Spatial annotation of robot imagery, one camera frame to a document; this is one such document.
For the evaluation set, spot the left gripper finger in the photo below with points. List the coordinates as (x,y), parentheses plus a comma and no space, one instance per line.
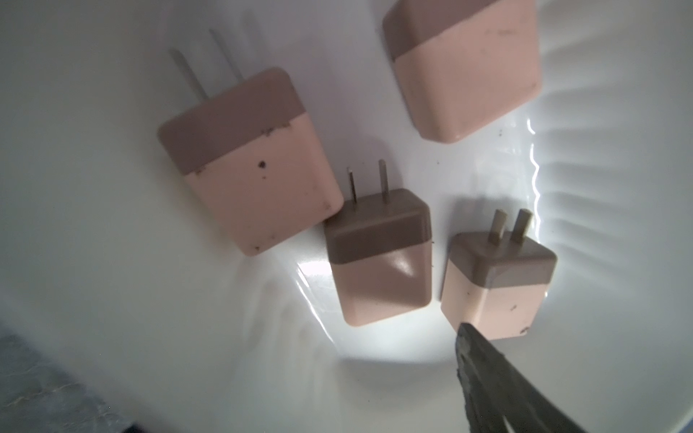
(498,398)

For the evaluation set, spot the pink plug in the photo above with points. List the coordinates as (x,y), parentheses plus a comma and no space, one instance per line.
(461,65)
(252,155)
(380,253)
(497,280)

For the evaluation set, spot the pink plug front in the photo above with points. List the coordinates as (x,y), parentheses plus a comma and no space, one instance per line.
(380,253)

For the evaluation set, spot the white plastic bin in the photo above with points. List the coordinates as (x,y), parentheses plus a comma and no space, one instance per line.
(112,267)

